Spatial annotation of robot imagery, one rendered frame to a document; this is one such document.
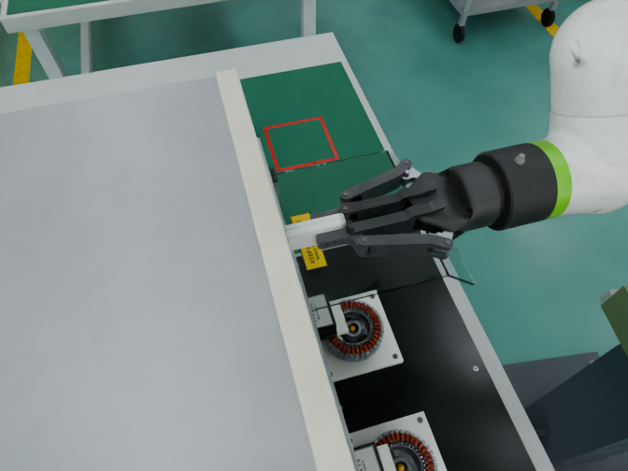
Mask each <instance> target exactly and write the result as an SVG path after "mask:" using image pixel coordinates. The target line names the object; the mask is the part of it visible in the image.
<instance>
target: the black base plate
mask: <svg viewBox="0 0 628 471"><path fill-rule="evenodd" d="M378 298H379V300H380V303H381V304H382V307H383V309H384V312H385V315H386V317H387V320H388V322H389V324H390V326H391V329H392V333H393V335H394V338H395V341H396V343H397V346H398V348H399V350H400V352H401V355H402V357H403V360H404V361H403V362H402V363H401V364H396V365H392V366H389V367H385V368H381V369H379V370H375V371H372V372H368V373H365V374H361V375H359V376H355V377H352V378H345V379H342V380H339V381H336V382H334V385H335V390H336V393H337V397H338V400H339V403H340V406H341V409H342V412H343V416H344V419H345V422H346V425H347V428H348V431H349V434H350V433H353V432H357V431H360V430H363V429H366V428H369V427H372V426H376V425H379V424H382V423H384V422H388V421H393V420H397V419H400V418H403V417H406V416H409V415H412V414H416V413H419V412H422V411H423V412H424V414H425V417H426V419H427V421H428V423H429V426H430V429H431V431H432V434H433V436H434V439H435V442H436V444H437V447H438V449H439V452H440V455H441V457H442V460H443V462H444V465H445V466H446V469H447V471H536V469H535V466H534V464H533V462H532V460H531V458H530V456H529V454H528V452H527V450H526V448H525V447H524V445H523V443H522V441H521V437H520V435H519V433H518V431H517V429H516V427H515V425H514V423H513V421H512V419H511V418H510V416H509V414H508V412H507V409H506V407H505V405H504V403H503V400H502V398H501V396H500V394H499V392H498V391H497V389H496V387H495V385H494V383H493V381H492V378H491V376H490V374H489V372H488V370H487V368H486V366H485V364H484V363H483V360H482V358H481V356H480V354H479V352H478V349H477V347H476V345H475V343H474V341H473V339H472V337H471V335H470V334H469V332H468V330H467V328H466V326H465V324H464V320H463V318H462V316H461V314H460V312H459V310H458V308H457V307H456V305H455V303H454V301H453V299H452V297H451V295H450V292H449V290H448V288H447V286H446V284H445V281H444V279H443V278H439V279H435V280H431V281H427V282H423V283H420V284H416V285H412V286H408V287H405V288H402V289H398V290H394V291H390V292H386V293H380V294H378Z"/></svg>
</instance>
